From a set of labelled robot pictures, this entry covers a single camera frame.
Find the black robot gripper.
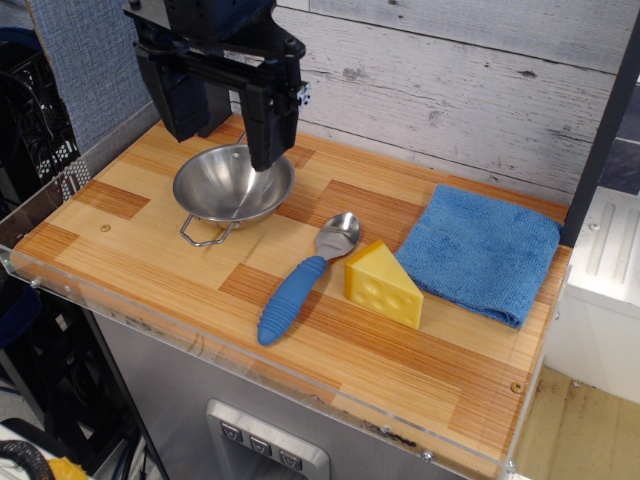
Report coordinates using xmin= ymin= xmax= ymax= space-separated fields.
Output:
xmin=123 ymin=1 xmax=310 ymax=172

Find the yellow cheese wedge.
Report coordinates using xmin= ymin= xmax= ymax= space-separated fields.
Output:
xmin=344 ymin=240 xmax=424 ymax=330

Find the stainless steel pot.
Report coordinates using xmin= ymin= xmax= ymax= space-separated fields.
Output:
xmin=173 ymin=142 xmax=295 ymax=247

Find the stainless steel cabinet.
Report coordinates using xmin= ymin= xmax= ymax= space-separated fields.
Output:
xmin=95 ymin=315 xmax=458 ymax=479

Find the black equipment rack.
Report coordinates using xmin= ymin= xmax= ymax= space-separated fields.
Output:
xmin=1 ymin=27 xmax=79 ymax=216

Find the blue folded cloth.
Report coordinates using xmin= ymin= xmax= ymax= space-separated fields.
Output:
xmin=396 ymin=185 xmax=561 ymax=329

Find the button control panel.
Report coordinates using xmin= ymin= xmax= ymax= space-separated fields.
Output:
xmin=206 ymin=399 xmax=331 ymax=479

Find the yellow tape wrapped object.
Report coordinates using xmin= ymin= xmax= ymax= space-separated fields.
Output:
xmin=47 ymin=457 xmax=90 ymax=480

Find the white ribbed side unit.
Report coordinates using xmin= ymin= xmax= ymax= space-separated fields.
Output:
xmin=544 ymin=187 xmax=639 ymax=403

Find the dark left vertical post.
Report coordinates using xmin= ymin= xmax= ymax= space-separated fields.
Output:
xmin=197 ymin=84 xmax=232 ymax=138

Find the dark vertical post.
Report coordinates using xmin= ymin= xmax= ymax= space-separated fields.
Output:
xmin=560 ymin=15 xmax=639 ymax=248
xmin=197 ymin=84 xmax=232 ymax=138

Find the blue handled metal spoon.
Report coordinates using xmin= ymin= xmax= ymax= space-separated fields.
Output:
xmin=257 ymin=212 xmax=360 ymax=346

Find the dark right vertical post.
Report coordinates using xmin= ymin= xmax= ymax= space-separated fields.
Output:
xmin=560 ymin=15 xmax=639 ymax=248

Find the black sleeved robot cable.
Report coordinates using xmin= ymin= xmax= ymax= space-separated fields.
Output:
xmin=0 ymin=439 xmax=54 ymax=480

